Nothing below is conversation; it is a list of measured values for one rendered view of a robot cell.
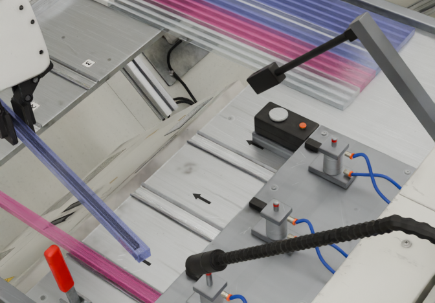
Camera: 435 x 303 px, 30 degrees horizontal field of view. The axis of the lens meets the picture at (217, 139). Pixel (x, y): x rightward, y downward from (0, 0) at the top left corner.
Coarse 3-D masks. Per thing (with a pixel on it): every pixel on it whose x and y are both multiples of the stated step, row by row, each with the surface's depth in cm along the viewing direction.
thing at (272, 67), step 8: (272, 64) 86; (256, 72) 88; (264, 72) 87; (272, 72) 86; (248, 80) 89; (256, 80) 88; (264, 80) 87; (272, 80) 87; (280, 80) 86; (256, 88) 89; (264, 88) 88
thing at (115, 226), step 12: (12, 120) 90; (24, 132) 88; (36, 144) 86; (36, 156) 86; (48, 156) 85; (48, 168) 85; (60, 168) 83; (60, 180) 83; (72, 180) 82; (72, 192) 82; (84, 192) 81; (84, 204) 80; (96, 204) 79; (96, 216) 79; (108, 216) 78; (108, 228) 77; (120, 228) 77; (120, 240) 76; (132, 240) 75; (132, 252) 75; (144, 252) 75
